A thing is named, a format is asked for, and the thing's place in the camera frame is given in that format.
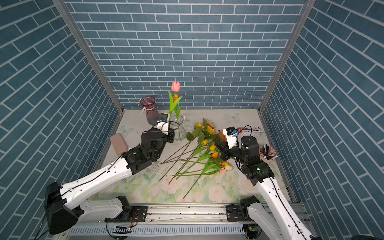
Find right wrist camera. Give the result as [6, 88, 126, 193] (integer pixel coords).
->
[223, 127, 239, 149]

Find red orange tulip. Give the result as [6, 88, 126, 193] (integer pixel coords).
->
[183, 162, 228, 198]

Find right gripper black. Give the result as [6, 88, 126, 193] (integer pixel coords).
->
[215, 141, 248, 166]

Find yellow sunflower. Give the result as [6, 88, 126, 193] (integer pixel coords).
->
[161, 123, 205, 164]
[206, 126, 216, 135]

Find beige daisy flower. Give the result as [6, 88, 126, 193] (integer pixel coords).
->
[208, 121, 215, 129]

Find orange yellow tulip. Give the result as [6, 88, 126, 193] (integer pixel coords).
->
[172, 94, 182, 120]

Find dried lavender sprig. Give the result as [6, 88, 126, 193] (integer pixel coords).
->
[149, 163, 162, 181]

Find orange gerbera upper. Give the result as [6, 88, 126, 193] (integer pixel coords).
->
[218, 130, 227, 142]

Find clear glass vase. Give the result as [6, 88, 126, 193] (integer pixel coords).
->
[170, 115, 187, 142]

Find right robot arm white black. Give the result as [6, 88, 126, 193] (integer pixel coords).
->
[216, 135, 321, 240]

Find yellow sunflower right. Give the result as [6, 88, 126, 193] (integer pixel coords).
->
[206, 126, 216, 135]

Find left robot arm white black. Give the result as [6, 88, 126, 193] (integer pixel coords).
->
[45, 128, 175, 235]

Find pink rectangular box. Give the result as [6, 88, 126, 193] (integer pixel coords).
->
[110, 133, 129, 156]

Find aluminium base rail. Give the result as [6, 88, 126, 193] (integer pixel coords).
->
[55, 203, 313, 240]

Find yellow sunflower left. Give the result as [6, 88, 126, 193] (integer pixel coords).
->
[161, 123, 205, 164]

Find purple glass vase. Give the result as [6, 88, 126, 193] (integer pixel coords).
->
[140, 96, 160, 126]

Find white tulip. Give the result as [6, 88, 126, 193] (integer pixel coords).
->
[206, 164, 234, 176]

